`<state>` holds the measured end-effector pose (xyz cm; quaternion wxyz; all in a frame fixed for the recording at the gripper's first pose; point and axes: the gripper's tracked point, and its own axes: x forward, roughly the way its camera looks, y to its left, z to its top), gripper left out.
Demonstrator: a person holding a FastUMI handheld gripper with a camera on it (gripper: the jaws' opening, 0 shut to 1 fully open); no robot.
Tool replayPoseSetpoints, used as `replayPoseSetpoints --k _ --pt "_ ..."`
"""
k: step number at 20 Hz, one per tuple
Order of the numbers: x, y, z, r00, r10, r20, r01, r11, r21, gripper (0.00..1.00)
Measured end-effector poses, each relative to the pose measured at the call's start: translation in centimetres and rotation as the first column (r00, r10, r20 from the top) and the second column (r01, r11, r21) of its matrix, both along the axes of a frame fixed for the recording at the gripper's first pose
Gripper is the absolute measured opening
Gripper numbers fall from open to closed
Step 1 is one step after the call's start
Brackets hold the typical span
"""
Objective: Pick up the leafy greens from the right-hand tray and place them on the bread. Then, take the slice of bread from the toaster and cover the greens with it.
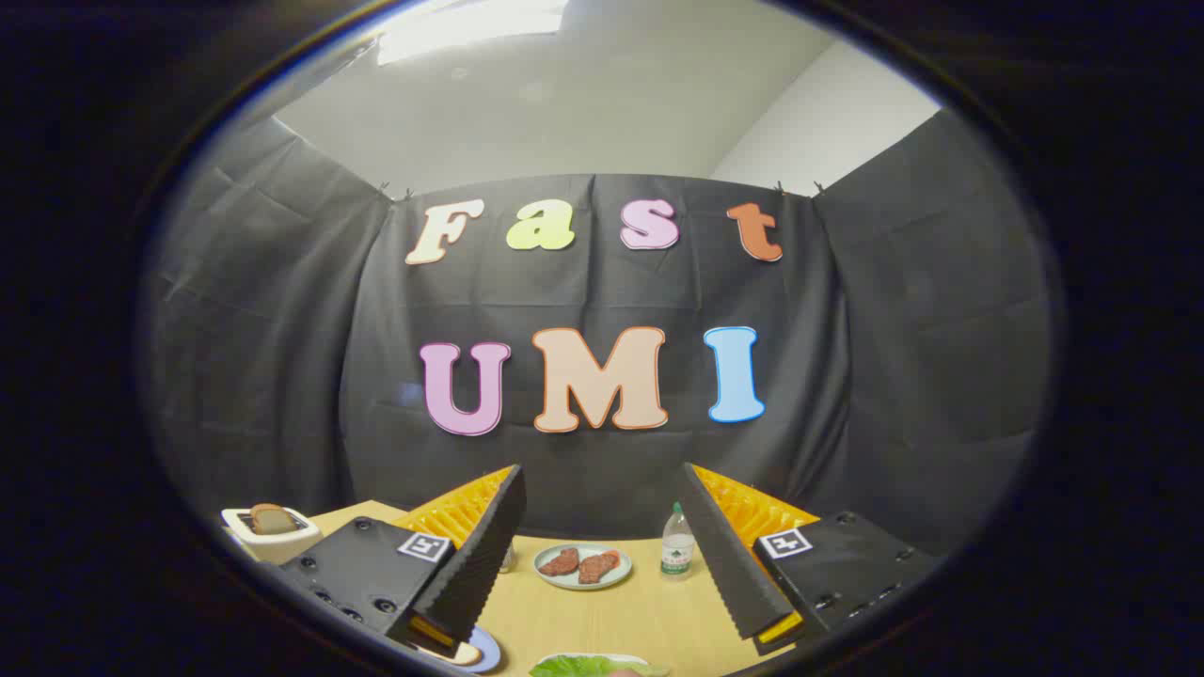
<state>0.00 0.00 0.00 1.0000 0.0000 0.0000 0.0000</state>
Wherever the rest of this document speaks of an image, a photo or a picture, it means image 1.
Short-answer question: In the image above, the cream white toaster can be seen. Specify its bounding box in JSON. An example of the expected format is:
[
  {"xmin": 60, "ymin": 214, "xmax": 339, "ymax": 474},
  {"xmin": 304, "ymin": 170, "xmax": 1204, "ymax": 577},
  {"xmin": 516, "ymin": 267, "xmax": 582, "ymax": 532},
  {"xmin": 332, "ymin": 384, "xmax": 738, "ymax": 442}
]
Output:
[{"xmin": 220, "ymin": 506, "xmax": 323, "ymax": 565}]

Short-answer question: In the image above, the green lettuce leaf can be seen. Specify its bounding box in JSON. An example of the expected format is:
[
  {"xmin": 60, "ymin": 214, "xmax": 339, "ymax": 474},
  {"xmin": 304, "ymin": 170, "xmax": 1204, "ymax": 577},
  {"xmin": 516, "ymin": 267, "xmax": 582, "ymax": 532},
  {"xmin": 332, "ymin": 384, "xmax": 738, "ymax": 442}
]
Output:
[{"xmin": 529, "ymin": 655, "xmax": 671, "ymax": 677}]

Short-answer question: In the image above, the pale green plate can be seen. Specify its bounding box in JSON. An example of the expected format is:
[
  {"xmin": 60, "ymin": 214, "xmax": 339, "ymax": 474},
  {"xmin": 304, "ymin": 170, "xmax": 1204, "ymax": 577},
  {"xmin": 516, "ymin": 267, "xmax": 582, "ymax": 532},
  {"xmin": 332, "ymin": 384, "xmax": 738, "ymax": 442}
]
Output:
[{"xmin": 533, "ymin": 543, "xmax": 633, "ymax": 591}]

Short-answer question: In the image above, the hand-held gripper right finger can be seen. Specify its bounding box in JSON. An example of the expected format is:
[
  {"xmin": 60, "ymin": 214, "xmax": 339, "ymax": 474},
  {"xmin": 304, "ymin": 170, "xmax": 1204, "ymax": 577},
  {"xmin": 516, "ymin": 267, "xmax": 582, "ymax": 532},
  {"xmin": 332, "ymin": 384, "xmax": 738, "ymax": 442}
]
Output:
[{"xmin": 675, "ymin": 462, "xmax": 942, "ymax": 656}]

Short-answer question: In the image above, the clear plastic water bottle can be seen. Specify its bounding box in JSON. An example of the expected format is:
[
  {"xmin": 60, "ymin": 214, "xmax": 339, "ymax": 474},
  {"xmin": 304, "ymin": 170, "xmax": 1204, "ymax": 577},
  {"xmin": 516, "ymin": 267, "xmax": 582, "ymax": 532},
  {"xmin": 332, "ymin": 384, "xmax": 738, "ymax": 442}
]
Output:
[{"xmin": 660, "ymin": 502, "xmax": 696, "ymax": 578}]

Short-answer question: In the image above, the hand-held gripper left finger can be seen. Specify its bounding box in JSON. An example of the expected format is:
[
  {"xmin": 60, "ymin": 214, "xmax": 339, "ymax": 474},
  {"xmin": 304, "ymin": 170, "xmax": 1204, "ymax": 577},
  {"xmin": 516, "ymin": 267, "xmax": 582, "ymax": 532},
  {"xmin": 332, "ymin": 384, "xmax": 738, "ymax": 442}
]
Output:
[{"xmin": 280, "ymin": 464, "xmax": 528, "ymax": 659}]

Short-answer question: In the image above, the blue round plate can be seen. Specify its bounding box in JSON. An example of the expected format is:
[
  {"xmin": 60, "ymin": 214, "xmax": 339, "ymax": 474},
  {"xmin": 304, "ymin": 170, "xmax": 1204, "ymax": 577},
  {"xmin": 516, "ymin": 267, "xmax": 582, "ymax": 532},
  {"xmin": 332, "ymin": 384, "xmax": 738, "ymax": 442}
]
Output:
[{"xmin": 414, "ymin": 625, "xmax": 502, "ymax": 674}]

